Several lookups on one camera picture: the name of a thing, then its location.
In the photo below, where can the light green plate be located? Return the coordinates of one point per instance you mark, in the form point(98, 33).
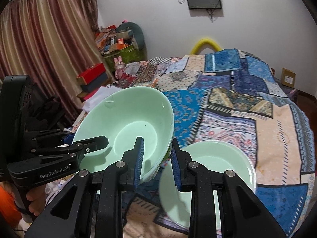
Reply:
point(216, 156)

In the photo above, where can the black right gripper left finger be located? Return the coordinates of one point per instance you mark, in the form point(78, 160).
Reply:
point(92, 201)

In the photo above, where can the pink rabbit toy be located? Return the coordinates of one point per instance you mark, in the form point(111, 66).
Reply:
point(119, 67)

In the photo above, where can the red box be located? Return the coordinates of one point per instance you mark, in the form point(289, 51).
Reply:
point(90, 74)

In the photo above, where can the white cloth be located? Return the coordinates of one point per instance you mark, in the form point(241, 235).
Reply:
point(102, 93)

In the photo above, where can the yellow hoop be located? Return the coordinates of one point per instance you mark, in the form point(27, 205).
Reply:
point(204, 43)

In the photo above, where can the light green bowl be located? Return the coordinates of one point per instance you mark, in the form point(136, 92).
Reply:
point(123, 128)

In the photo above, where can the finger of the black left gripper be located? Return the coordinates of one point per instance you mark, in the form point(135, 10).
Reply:
point(91, 145)

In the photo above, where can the green storage bin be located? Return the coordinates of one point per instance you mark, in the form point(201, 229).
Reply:
point(128, 54)

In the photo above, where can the cardboard box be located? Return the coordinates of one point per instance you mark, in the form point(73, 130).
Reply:
point(288, 78)

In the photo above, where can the patchwork patterned tablecloth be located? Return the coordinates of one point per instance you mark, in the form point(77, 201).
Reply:
point(228, 96)

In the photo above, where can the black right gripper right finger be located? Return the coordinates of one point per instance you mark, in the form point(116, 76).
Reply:
point(242, 214)

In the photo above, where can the left hand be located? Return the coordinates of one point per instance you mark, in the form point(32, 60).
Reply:
point(37, 197)

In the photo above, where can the striped brown curtain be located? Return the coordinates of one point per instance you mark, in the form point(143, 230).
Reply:
point(52, 41)

